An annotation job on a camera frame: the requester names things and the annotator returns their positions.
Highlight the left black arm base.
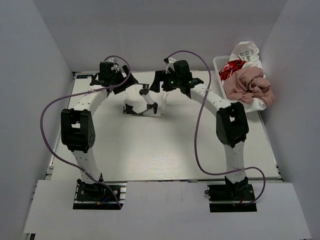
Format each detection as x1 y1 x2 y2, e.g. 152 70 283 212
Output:
72 179 124 210

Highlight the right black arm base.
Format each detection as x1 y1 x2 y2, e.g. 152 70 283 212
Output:
204 184 257 213

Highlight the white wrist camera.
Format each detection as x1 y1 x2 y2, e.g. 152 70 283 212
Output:
106 57 119 71
164 57 177 74

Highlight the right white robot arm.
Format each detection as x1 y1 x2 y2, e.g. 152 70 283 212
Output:
150 57 249 190

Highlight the white t shirt with lettering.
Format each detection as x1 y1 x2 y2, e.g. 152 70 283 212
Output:
228 41 267 113

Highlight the white plastic basket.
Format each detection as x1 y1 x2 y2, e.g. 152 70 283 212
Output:
213 55 245 101

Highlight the white t shirt black print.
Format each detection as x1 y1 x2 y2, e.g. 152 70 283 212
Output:
123 83 169 118

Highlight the white t shirt red print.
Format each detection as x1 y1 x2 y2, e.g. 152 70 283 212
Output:
218 59 246 81

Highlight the pink t shirt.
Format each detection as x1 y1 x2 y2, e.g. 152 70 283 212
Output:
223 66 274 107

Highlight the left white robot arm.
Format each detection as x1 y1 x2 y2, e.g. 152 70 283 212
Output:
60 61 136 184

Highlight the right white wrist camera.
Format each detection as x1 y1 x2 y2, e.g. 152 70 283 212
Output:
164 57 177 74

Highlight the blue label sticker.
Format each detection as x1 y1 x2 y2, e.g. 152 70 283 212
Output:
76 74 94 79

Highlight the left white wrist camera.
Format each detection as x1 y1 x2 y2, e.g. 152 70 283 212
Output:
106 57 119 71

